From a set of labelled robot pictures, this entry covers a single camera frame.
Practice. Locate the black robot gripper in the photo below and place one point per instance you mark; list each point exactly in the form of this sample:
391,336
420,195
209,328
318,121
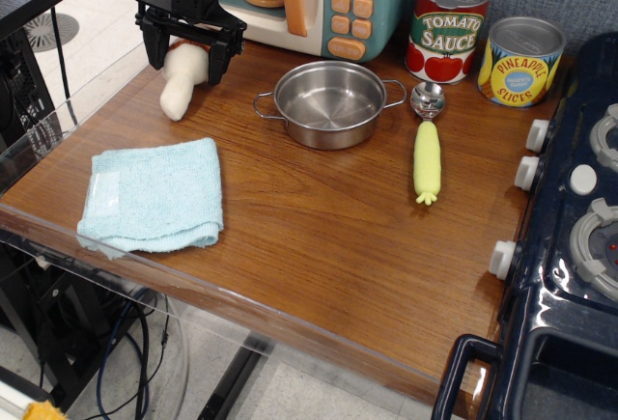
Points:
202,21

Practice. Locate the plush mushroom toy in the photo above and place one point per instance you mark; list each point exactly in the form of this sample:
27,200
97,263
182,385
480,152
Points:
186,65

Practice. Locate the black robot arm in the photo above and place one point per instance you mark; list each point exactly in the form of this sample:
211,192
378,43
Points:
201,21

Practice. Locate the toy microwave oven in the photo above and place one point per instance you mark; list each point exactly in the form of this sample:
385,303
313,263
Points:
351,30

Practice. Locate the light blue folded towel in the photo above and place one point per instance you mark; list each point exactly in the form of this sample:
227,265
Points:
154,200

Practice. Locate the small steel pot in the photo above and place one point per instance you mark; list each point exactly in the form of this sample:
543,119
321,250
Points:
329,105

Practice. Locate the clear acrylic table guard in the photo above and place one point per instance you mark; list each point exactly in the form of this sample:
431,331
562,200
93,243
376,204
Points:
317,249

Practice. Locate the tomato sauce can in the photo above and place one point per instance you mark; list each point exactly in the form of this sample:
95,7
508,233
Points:
443,38

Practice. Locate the pineapple slices can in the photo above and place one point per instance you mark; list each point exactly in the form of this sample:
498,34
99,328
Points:
521,58

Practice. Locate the white stove knob upper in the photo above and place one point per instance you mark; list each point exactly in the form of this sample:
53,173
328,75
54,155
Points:
537,135

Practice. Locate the white stove knob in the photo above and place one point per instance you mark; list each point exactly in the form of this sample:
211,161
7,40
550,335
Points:
537,135
501,259
526,172

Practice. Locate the white stove knob middle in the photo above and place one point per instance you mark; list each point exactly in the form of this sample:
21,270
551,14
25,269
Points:
526,172

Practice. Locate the white stove knob lower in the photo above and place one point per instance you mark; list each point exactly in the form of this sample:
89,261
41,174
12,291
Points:
501,259

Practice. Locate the dark blue toy stove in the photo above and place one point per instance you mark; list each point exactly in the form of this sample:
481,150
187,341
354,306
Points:
556,353

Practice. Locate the spoon with green handle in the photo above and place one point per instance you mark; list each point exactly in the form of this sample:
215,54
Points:
427,100

